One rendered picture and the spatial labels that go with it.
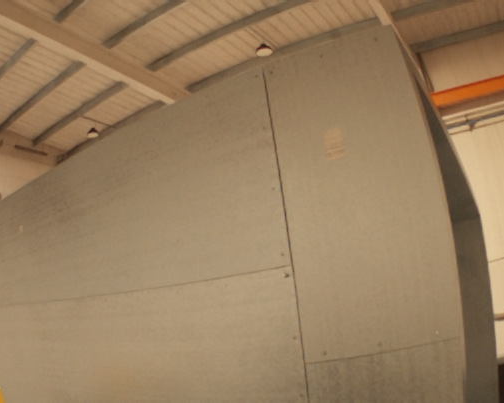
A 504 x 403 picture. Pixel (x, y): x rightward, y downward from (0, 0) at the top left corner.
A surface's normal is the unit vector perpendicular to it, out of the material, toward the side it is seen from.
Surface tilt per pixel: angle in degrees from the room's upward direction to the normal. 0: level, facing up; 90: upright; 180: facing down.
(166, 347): 90
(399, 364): 90
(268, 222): 90
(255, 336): 90
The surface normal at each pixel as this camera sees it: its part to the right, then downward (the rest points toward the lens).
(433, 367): -0.52, -0.14
